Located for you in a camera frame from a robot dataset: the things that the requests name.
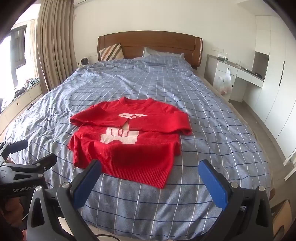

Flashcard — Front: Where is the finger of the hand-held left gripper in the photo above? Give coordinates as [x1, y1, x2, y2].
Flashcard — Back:
[0, 140, 28, 163]
[13, 153, 57, 181]

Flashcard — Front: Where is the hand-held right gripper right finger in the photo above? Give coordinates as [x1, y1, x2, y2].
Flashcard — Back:
[198, 159, 274, 241]

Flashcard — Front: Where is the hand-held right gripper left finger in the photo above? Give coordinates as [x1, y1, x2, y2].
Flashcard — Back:
[26, 159, 102, 241]

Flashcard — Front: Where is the red knit sweater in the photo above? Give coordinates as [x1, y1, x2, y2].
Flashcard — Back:
[68, 97, 192, 189]

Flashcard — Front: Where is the pile of clothes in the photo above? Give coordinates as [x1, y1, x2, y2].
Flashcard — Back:
[14, 77, 40, 96]

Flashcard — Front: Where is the person's left hand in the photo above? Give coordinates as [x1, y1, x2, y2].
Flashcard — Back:
[3, 197, 27, 232]

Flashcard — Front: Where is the window seat cabinet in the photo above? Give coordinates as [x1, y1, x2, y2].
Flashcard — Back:
[0, 81, 43, 137]

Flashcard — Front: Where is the cardboard box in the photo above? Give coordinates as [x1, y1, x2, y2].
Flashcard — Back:
[269, 199, 292, 232]

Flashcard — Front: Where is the clear plastic bag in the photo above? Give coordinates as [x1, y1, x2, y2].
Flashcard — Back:
[213, 68, 233, 95]

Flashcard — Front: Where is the white desk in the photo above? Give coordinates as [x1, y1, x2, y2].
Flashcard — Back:
[203, 54, 265, 102]

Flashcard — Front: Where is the small round fan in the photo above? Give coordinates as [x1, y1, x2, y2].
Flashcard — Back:
[78, 57, 90, 69]

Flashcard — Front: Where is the beige curtain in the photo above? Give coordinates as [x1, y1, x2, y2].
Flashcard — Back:
[36, 0, 78, 93]

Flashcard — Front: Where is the blue plaid duvet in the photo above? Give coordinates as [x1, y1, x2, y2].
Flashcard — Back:
[3, 54, 272, 241]

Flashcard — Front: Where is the white wardrobe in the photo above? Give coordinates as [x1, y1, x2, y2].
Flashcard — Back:
[252, 14, 296, 163]

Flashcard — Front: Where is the striped cushion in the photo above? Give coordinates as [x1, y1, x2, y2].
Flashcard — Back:
[99, 43, 124, 62]

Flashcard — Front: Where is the blue plaid pillow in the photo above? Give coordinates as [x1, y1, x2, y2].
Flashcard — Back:
[142, 47, 185, 60]

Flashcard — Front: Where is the wooden headboard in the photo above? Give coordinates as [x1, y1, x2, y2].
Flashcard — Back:
[97, 31, 203, 70]

